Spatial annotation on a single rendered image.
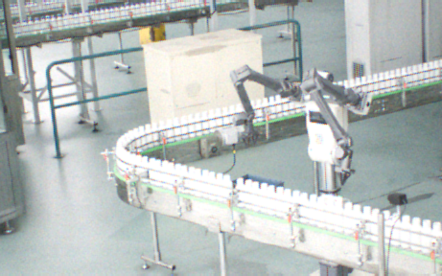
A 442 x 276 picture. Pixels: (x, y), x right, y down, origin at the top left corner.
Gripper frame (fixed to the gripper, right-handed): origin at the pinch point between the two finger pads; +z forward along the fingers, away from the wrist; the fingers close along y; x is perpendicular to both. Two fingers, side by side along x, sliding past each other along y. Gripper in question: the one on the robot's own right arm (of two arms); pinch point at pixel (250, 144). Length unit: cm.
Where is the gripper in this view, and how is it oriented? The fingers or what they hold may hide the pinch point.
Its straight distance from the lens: 609.2
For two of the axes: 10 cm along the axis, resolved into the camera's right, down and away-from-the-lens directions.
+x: 7.0, 1.5, -7.0
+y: -7.1, 2.9, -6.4
